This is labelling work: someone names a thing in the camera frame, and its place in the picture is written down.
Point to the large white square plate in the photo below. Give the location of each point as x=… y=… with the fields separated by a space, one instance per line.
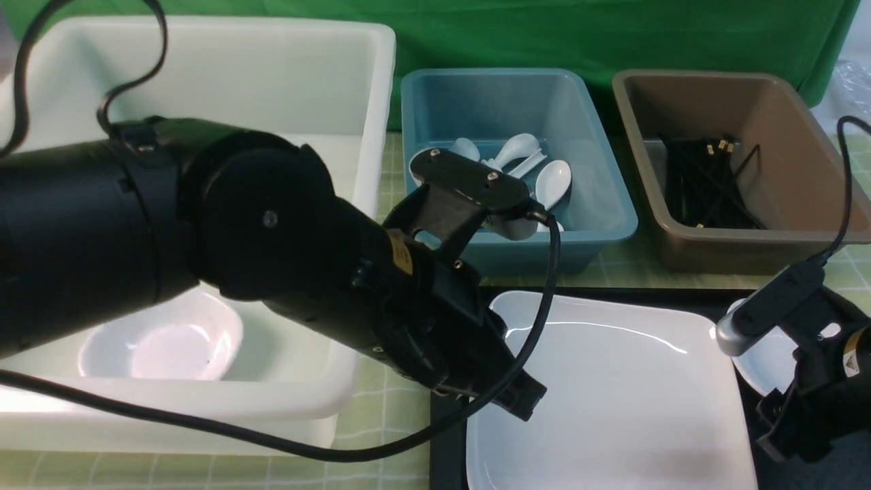
x=637 y=398

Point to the white spoon top in bin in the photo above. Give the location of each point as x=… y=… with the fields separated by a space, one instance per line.
x=520 y=146

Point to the clear plastic object at right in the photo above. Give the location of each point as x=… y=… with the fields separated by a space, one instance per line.
x=850 y=90

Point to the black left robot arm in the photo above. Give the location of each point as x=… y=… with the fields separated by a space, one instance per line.
x=97 y=230

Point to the green backdrop cloth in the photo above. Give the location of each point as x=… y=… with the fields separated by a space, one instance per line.
x=797 y=41

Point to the teal plastic bin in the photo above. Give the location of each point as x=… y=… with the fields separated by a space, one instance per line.
x=490 y=105

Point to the large white plastic tub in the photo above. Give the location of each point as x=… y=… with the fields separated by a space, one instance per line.
x=322 y=83

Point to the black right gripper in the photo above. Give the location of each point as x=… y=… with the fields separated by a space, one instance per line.
x=829 y=396

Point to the black chopsticks pile in bin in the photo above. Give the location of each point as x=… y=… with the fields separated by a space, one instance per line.
x=701 y=184

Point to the brown plastic bin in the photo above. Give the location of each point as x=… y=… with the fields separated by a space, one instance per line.
x=794 y=186

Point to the green checked tablecloth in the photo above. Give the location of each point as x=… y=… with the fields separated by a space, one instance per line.
x=384 y=407

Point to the white bowl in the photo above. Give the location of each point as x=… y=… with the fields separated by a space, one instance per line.
x=194 y=337
x=768 y=364

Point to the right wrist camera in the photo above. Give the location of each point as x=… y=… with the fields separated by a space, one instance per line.
x=768 y=307

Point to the white ceramic soup spoon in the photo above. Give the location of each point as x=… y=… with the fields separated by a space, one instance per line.
x=552 y=183

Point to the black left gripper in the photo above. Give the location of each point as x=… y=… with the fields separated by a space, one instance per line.
x=396 y=303

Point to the black serving tray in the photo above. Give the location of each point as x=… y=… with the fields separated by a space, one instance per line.
x=847 y=466

